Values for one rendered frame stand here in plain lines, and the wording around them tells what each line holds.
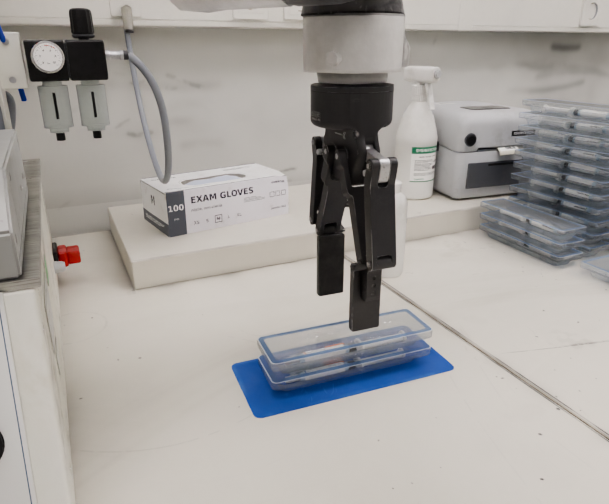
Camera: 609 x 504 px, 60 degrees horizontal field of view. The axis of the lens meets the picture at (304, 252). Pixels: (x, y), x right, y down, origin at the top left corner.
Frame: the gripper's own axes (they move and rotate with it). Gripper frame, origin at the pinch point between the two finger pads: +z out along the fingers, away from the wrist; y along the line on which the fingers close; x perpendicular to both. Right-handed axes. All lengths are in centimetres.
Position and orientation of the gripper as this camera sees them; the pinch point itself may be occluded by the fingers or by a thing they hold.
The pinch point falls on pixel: (346, 286)
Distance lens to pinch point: 55.2
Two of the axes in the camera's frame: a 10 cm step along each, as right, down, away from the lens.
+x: 9.3, -1.4, 3.3
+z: 0.0, 9.3, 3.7
